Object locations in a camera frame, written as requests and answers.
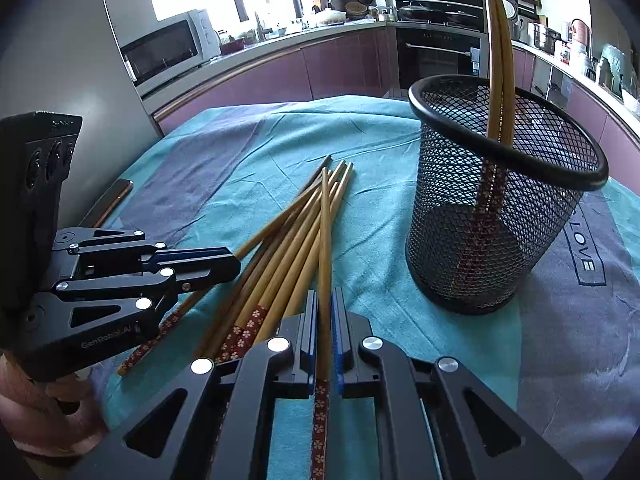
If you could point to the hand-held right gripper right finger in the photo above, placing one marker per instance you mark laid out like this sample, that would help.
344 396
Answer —
340 342

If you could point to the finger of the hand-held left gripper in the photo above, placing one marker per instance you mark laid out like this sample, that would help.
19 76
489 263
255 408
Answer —
200 262
110 292

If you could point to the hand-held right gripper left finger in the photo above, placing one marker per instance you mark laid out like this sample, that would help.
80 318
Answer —
312 332

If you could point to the wooden chopstick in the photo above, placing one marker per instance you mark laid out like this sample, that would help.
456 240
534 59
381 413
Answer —
492 60
325 240
509 70

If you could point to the bunch of wooden chopsticks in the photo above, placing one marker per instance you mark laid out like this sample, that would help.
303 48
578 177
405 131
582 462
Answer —
295 240

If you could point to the black mesh utensil holder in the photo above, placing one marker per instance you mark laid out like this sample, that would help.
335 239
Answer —
550 200

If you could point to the person's left hand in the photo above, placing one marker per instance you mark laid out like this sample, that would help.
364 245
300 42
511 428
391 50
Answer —
30 410

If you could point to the grey refrigerator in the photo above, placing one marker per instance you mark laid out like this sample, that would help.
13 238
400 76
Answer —
65 60

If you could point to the teal and purple tablecloth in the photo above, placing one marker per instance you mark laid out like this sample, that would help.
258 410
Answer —
380 170

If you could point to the white microwave oven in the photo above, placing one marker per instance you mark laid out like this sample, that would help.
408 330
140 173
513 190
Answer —
165 50

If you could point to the purple base cabinets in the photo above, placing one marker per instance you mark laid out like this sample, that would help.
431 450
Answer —
330 70

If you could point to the kitchen faucet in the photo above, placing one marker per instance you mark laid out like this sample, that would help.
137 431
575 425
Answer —
258 25

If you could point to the white casserole pot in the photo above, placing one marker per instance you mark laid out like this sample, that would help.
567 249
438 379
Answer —
332 16

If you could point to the black built-in oven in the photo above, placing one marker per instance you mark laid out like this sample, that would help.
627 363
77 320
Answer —
435 57

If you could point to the black wok with lid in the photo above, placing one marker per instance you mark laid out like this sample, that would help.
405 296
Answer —
417 10
462 16

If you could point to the stainless steel stockpot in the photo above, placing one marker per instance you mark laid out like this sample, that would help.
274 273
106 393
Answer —
544 37

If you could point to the silver rice cooker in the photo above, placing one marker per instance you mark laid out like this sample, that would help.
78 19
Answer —
512 17

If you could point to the green covered appliance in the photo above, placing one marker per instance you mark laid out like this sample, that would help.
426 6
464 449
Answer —
615 67

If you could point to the pink electric kettle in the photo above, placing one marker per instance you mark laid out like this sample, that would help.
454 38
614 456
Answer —
580 32

